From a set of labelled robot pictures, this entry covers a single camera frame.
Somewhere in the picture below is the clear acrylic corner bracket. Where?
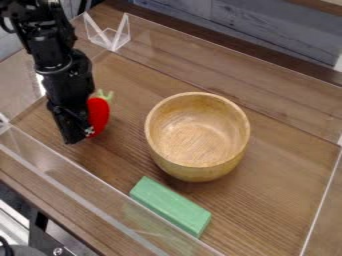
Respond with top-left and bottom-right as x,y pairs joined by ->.
82,13 -> 130,52

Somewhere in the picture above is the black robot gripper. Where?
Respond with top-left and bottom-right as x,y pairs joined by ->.
0,0 -> 94,144

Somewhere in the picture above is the black metal table leg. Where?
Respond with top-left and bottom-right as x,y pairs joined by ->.
28,211 -> 76,256

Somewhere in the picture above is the black cable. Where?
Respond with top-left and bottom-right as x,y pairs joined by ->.
0,236 -> 17,256

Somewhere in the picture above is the light wooden bowl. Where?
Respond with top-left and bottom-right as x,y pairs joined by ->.
144,92 -> 251,182

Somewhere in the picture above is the clear acrylic tray wall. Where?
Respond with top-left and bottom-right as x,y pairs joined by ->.
0,114 -> 223,256

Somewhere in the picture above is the red plush strawberry toy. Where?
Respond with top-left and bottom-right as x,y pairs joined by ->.
86,89 -> 113,138

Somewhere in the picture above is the green rectangular block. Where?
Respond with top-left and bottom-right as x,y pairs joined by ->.
129,176 -> 212,238

